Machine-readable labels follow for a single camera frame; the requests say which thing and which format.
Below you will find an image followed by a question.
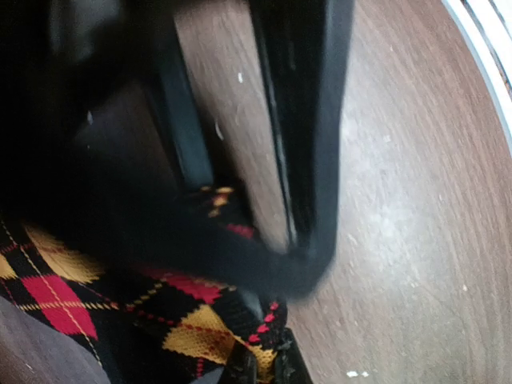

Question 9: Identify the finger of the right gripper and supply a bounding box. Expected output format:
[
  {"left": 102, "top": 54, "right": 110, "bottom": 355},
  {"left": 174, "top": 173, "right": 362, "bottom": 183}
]
[
  {"left": 251, "top": 1, "right": 354, "bottom": 296},
  {"left": 1, "top": 1, "right": 304, "bottom": 296}
]

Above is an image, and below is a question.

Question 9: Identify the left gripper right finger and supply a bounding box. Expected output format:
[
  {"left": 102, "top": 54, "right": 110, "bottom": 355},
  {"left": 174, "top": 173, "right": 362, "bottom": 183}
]
[{"left": 274, "top": 328, "right": 313, "bottom": 384}]

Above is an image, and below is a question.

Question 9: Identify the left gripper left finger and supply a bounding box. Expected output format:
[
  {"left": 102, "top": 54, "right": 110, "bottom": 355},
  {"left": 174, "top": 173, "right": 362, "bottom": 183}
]
[{"left": 218, "top": 343, "right": 258, "bottom": 384}]

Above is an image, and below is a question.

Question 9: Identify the black red orange argyle sock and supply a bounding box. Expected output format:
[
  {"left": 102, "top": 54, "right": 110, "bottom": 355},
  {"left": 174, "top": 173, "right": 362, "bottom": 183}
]
[{"left": 0, "top": 186, "right": 289, "bottom": 384}]

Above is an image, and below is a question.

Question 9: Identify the front aluminium rail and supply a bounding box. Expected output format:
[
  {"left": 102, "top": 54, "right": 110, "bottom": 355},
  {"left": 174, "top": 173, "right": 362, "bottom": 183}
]
[{"left": 442, "top": 0, "right": 511, "bottom": 142}]

